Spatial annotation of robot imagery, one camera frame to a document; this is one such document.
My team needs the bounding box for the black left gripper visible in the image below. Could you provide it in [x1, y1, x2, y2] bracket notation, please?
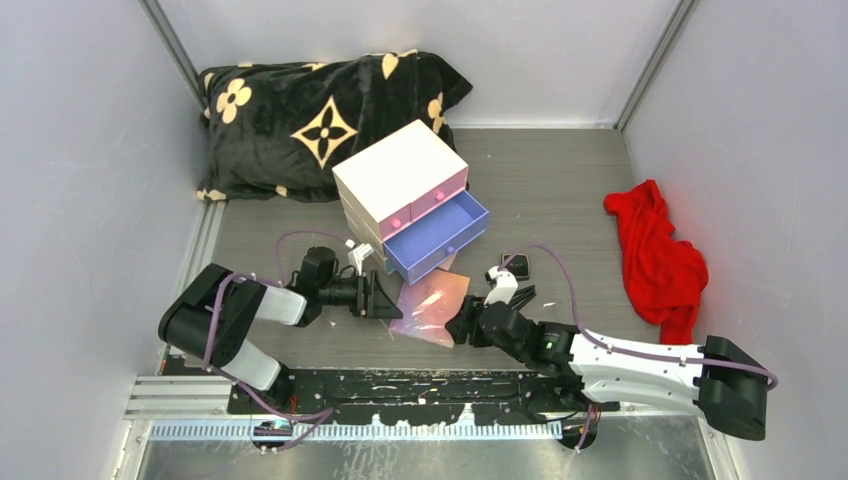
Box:
[318, 269, 402, 318]

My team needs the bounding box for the holographic eyeshadow palette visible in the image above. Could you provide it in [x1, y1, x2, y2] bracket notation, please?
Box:
[389, 268, 471, 348]

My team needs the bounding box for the blue drawer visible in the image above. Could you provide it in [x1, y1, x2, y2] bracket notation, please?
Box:
[384, 191, 490, 284]

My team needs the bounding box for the black square compact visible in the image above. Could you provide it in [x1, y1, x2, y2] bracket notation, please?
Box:
[501, 253, 531, 281]

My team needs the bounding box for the white pink drawer organizer box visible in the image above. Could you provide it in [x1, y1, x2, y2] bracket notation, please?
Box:
[332, 120, 472, 274]

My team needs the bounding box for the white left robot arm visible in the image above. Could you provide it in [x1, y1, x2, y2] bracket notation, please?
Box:
[157, 242, 403, 413]

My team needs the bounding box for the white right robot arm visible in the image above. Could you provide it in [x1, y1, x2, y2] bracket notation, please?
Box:
[446, 297, 770, 441]

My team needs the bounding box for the black fan makeup brush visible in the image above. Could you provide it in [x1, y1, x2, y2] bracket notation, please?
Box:
[508, 285, 536, 310]

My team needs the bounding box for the small pink card packet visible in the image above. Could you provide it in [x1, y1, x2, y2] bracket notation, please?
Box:
[438, 254, 457, 271]

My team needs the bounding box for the black floral plush blanket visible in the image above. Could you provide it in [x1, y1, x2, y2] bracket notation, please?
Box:
[196, 49, 473, 203]

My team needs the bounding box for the red cloth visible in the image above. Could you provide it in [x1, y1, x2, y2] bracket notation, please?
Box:
[603, 179, 709, 345]

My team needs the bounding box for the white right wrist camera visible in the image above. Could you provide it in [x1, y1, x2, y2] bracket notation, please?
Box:
[483, 266, 518, 306]

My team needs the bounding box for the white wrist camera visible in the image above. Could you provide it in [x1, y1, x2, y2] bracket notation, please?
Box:
[483, 266, 518, 306]
[345, 239, 375, 276]

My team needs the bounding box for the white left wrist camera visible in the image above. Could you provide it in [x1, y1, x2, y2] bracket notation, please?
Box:
[345, 239, 375, 276]

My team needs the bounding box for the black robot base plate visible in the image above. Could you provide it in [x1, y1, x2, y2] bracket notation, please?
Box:
[228, 368, 621, 427]

